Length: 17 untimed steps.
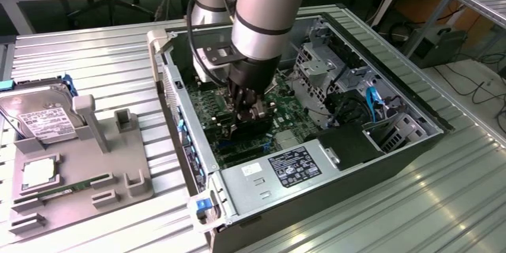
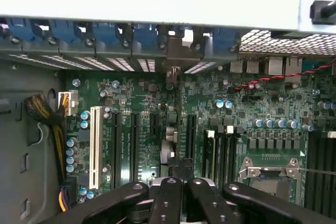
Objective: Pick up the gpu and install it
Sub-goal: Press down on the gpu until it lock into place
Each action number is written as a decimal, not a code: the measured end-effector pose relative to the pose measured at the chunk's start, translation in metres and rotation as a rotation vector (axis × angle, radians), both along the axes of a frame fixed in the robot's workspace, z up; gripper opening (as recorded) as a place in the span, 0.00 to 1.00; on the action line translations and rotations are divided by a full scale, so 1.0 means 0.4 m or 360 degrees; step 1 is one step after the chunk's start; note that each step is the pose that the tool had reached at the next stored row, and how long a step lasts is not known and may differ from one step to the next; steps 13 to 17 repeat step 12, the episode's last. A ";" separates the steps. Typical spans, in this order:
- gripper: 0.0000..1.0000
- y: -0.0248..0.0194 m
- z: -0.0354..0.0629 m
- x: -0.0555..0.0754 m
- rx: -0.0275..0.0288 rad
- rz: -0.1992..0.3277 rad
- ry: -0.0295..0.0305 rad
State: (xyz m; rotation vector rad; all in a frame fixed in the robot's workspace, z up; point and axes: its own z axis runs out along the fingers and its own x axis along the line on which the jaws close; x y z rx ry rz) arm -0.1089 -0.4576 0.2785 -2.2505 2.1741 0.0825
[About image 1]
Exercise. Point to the silver CPU chip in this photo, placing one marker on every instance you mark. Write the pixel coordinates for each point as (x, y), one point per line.
(38, 174)

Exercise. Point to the long green RAM stick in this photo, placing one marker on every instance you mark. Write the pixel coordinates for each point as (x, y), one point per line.
(59, 190)

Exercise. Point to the silver hard disk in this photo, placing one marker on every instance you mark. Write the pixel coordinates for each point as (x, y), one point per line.
(39, 119)

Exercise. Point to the blue case latch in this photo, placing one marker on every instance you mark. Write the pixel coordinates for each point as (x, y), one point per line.
(204, 206)

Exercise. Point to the black chair base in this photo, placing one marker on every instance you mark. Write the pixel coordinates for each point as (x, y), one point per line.
(115, 5)

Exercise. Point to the silver chipset heat sink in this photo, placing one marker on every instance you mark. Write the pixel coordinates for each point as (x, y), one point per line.
(288, 140)

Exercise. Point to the black plastic air shroud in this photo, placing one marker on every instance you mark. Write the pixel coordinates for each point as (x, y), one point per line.
(348, 146)

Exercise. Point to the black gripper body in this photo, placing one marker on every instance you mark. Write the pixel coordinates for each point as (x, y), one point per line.
(256, 73)

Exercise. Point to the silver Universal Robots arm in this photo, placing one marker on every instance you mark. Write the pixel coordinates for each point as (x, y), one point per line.
(261, 13)

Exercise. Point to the grey parts rack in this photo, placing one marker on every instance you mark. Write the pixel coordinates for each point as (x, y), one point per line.
(79, 214)

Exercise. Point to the green motherboard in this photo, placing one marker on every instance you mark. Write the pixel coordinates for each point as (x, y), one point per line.
(293, 116)

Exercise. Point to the wrist camera with black bracket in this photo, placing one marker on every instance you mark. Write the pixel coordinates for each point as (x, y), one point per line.
(214, 63)

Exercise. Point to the metal slat side table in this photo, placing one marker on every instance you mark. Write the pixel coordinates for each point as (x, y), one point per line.
(475, 1)

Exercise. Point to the blue disk bracket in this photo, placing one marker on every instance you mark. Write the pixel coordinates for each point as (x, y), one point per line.
(67, 84)

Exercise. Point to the open black PC case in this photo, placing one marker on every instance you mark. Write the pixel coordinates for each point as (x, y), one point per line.
(356, 190)

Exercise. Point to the perforated metal disk bay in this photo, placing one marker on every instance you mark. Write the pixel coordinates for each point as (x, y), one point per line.
(317, 69)

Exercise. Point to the grey power supply unit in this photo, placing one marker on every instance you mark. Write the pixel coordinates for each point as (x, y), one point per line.
(257, 182)

